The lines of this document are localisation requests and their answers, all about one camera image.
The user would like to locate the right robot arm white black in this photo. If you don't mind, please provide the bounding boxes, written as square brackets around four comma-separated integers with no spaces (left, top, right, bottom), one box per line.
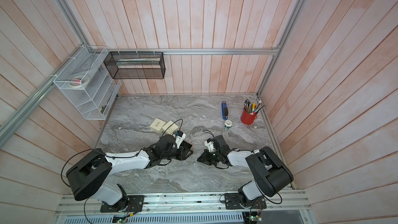
[197,135,294,209]

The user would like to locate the cream drawer jewelry box front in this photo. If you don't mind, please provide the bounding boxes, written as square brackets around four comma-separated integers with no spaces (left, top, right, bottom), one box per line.
[150,118,166,134]

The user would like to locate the tape roll in rack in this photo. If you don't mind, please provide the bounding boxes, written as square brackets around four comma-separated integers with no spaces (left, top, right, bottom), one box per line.
[67,75,90,89]

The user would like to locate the small tape roll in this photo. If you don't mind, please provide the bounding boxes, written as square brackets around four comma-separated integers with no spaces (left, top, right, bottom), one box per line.
[224,120,233,129]

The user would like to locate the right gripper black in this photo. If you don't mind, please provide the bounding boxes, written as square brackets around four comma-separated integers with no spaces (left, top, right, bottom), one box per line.
[197,149,222,165]

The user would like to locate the aluminium frame horizontal bar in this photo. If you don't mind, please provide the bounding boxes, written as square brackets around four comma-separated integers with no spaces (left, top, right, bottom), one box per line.
[92,46,279,56]

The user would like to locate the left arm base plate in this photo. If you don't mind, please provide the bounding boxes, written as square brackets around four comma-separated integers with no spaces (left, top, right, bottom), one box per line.
[100,195,145,213]

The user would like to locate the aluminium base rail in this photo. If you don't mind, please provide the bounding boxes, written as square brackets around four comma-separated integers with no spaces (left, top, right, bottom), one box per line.
[55,189,312,216]

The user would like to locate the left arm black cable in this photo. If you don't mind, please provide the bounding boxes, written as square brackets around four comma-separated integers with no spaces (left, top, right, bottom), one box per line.
[60,118,184,224]

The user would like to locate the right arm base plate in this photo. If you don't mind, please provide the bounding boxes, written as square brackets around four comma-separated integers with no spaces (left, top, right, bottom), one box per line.
[223,193,267,210]

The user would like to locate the blue stapler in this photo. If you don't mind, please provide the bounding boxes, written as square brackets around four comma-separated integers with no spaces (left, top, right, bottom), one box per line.
[221,101,229,120]

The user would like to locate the black mesh basket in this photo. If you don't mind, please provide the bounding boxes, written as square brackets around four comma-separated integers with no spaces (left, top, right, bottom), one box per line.
[104,51,166,79]

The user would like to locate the pens bundle in cup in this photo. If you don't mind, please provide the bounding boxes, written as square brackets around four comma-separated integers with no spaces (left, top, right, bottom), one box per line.
[244,99,264,115]

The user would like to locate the red pen cup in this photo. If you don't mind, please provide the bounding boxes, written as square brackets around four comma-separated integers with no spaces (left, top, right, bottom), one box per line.
[240,108,258,125]

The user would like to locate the white wire shelf rack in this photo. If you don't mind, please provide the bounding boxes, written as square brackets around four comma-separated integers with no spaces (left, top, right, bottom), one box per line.
[53,46,121,120]

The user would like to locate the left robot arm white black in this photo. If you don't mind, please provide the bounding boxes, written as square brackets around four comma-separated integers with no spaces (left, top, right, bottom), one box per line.
[66,131,193,212]

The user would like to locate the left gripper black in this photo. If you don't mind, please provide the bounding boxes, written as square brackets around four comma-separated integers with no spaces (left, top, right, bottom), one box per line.
[162,146,194,161]

